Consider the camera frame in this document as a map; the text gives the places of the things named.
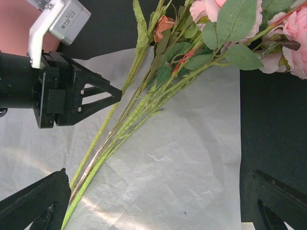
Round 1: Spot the cream printed ribbon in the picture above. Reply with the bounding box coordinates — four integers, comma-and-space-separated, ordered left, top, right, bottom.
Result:
241, 222, 255, 230

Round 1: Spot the pink peony flower stem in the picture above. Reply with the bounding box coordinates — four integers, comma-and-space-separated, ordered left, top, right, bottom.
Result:
62, 0, 307, 226

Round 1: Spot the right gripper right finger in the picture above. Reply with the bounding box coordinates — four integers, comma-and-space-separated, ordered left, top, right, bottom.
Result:
240, 170, 307, 230

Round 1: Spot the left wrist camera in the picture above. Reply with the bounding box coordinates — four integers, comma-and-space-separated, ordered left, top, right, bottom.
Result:
27, 0, 91, 69

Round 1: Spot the orange poppy flower stem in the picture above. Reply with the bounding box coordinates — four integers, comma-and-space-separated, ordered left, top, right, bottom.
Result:
69, 0, 173, 190

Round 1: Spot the rust orange rose stem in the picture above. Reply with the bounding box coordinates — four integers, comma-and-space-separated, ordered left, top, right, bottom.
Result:
70, 15, 175, 202

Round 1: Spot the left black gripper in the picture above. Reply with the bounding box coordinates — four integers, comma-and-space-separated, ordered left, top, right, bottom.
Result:
0, 52, 122, 128

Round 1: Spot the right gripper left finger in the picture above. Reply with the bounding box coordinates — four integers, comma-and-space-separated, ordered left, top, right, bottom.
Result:
0, 168, 71, 230

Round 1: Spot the pink cylindrical vase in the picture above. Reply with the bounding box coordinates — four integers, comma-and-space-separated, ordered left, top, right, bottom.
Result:
0, 0, 60, 57

